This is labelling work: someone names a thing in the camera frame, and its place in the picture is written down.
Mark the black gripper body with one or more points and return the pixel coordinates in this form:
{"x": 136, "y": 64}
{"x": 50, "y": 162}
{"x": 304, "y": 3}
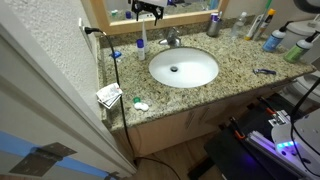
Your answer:
{"x": 148, "y": 5}

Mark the blue soap pump bottle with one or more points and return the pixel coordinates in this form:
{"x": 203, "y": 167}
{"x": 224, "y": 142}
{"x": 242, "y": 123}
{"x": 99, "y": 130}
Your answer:
{"x": 272, "y": 41}

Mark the green soap pump bottle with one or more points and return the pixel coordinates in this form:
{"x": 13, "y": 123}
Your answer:
{"x": 296, "y": 50}

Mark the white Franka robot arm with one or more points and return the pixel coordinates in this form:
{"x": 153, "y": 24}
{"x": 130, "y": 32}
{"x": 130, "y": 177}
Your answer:
{"x": 306, "y": 133}

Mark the white oval sink basin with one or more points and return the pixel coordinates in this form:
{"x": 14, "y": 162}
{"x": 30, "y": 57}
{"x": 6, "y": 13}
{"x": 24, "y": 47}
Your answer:
{"x": 186, "y": 70}

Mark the chrome faucet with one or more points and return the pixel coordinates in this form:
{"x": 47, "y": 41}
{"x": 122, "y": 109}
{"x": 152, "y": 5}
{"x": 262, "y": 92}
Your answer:
{"x": 171, "y": 38}

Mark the wood framed mirror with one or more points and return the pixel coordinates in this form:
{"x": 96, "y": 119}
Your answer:
{"x": 100, "y": 16}

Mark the small white bottle blue cap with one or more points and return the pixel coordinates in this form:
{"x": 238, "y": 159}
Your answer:
{"x": 140, "y": 51}

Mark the small blue plastic item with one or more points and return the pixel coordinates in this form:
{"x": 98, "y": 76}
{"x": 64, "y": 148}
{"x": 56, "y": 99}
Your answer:
{"x": 116, "y": 54}

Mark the metal toothbrush cup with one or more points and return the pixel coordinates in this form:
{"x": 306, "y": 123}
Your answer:
{"x": 213, "y": 28}

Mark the clear plastic water bottle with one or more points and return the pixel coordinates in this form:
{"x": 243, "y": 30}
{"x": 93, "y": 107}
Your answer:
{"x": 237, "y": 26}

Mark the green lens case cap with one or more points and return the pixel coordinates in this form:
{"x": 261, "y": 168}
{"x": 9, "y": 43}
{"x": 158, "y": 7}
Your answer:
{"x": 136, "y": 100}

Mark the white paper cards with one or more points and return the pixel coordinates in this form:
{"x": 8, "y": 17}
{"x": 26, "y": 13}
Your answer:
{"x": 108, "y": 96}

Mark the white lotion tube yellow cap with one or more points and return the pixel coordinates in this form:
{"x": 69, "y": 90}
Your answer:
{"x": 252, "y": 28}

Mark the sunscreen spray can orange cap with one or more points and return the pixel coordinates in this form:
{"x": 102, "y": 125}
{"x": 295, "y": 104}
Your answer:
{"x": 263, "y": 25}

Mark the light wood vanity cabinet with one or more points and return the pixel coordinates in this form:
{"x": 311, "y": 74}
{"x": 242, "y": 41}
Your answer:
{"x": 166, "y": 130}

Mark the blue razor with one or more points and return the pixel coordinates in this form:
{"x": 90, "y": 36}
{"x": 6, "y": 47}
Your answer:
{"x": 265, "y": 71}

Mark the white door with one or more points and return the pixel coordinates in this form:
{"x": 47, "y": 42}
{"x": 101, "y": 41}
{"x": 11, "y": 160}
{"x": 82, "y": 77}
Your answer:
{"x": 40, "y": 110}

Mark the black orange clamp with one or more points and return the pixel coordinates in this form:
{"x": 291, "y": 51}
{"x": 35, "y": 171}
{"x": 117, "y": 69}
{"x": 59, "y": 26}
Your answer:
{"x": 238, "y": 130}
{"x": 268, "y": 106}

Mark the white toilet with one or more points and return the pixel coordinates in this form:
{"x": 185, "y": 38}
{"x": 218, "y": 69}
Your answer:
{"x": 300, "y": 90}

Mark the black robot cart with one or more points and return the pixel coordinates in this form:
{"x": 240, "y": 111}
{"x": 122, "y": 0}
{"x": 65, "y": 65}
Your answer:
{"x": 233, "y": 160}

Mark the metal door hinge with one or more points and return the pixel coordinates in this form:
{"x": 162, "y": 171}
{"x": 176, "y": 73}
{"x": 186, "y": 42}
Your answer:
{"x": 40, "y": 160}

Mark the blue tape strip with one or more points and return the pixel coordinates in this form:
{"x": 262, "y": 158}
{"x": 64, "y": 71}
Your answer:
{"x": 13, "y": 145}

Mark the white wall outlet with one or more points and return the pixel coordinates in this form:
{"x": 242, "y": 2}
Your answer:
{"x": 84, "y": 33}

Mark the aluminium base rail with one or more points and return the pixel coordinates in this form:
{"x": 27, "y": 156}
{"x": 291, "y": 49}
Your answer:
{"x": 263, "y": 141}

